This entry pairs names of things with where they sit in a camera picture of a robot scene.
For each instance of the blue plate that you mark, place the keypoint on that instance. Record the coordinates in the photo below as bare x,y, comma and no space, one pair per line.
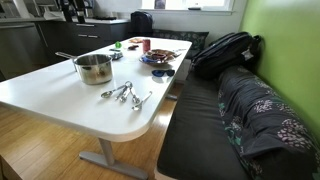
146,61

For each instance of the orange flat snack item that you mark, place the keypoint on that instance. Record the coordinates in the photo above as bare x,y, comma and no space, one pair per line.
135,40

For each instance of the plate with colourful items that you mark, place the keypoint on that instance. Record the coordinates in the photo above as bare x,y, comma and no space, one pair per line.
160,54

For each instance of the white countertop appliance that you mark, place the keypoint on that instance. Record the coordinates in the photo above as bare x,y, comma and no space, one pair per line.
13,8

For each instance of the dark object on sill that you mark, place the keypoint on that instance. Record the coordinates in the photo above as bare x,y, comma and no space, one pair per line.
194,8

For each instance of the large black backpack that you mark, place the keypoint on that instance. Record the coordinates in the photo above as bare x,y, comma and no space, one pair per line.
223,53

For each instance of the silver cutlery piece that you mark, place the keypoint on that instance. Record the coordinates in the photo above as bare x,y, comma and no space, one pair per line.
180,50

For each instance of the dark floral pillow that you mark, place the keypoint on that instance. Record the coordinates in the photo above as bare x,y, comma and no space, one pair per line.
186,38

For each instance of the dark blue backpack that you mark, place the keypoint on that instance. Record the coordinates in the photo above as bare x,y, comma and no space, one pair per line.
141,23

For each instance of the dark floral blanket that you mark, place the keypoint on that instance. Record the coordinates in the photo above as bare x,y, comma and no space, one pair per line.
266,123

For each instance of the grey table leg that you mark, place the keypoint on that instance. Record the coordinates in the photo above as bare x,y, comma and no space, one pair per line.
108,155

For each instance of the red soda can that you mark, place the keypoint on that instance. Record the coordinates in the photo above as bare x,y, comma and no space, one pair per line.
146,45

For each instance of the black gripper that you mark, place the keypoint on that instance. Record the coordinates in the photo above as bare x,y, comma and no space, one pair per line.
73,1

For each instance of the grey table foot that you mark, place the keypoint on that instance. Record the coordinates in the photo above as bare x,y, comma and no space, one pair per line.
171,97

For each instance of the small green object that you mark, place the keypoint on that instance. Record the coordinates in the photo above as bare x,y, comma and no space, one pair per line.
118,44

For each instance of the largest silver measuring spoon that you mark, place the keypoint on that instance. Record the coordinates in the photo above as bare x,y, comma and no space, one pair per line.
108,93

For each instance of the black bench seat cushion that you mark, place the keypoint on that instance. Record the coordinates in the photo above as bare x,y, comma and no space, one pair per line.
196,133

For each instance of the grey dishwasher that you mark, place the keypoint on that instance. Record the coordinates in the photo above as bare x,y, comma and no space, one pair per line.
18,48

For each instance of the picture on window sill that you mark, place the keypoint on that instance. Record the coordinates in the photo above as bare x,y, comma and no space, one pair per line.
160,4

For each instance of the small dark object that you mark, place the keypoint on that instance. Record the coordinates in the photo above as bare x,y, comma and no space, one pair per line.
132,47

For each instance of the black wallet-like object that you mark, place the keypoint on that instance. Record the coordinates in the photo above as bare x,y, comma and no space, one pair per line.
116,55

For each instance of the blue sunglasses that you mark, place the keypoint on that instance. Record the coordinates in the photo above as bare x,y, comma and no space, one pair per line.
163,72

